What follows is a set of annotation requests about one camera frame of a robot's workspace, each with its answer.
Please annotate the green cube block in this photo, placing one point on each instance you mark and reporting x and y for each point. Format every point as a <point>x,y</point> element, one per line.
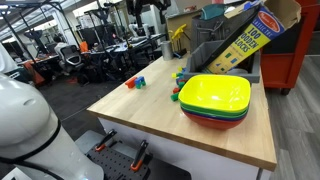
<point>174,97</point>

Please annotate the green plastic bowl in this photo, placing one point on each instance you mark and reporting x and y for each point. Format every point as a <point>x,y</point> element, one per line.
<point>216,112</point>

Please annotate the grey fabric storage bin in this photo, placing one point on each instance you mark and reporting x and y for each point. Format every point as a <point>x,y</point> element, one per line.
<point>217,28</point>

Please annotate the orange handled clamp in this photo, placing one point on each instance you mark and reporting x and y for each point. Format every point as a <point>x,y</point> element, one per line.
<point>138,160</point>
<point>100,146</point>

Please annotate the red plastic bowl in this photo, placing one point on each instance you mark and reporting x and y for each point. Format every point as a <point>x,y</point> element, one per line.
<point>212,122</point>

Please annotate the left orange handled clamp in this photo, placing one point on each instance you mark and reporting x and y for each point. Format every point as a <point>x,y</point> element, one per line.
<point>100,146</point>

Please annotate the metal cylinder cup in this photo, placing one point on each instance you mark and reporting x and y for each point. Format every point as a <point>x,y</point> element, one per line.
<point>167,51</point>

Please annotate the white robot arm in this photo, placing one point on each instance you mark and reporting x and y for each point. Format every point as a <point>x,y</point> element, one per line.
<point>32,137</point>

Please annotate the office chair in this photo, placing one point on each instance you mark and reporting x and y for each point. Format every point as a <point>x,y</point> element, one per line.
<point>71,55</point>

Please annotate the wooden blocks cardboard box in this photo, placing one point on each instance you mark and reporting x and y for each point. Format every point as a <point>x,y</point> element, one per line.
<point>271,18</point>

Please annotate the yellow clamp tool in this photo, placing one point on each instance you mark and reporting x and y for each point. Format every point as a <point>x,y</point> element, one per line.
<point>177,37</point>

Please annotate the blue rectangular block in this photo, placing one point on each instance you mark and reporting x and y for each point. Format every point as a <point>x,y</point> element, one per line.
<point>139,80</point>

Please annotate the grey plastic bin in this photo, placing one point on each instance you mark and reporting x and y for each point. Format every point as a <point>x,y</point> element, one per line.
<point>249,68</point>

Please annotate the red tool cabinet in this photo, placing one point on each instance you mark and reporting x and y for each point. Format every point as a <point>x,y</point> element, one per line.
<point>282,58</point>

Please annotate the right orange handled clamp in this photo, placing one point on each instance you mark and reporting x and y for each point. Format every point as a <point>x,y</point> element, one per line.
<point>138,160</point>

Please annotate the blue plastic bowl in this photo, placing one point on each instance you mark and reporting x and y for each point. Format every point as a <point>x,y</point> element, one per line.
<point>219,117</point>

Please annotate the red cube block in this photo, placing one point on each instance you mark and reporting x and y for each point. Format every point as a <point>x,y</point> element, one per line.
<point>176,90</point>

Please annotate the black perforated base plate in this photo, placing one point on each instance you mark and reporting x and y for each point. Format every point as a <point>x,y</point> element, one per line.
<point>116,165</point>

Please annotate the green block behind blue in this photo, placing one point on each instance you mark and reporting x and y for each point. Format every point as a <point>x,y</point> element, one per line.
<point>140,84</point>

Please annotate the orange long block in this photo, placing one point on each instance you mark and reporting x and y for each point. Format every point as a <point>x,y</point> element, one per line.
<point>131,82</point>

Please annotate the yellow plastic bowl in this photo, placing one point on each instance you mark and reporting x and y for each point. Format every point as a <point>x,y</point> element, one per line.
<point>217,92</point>

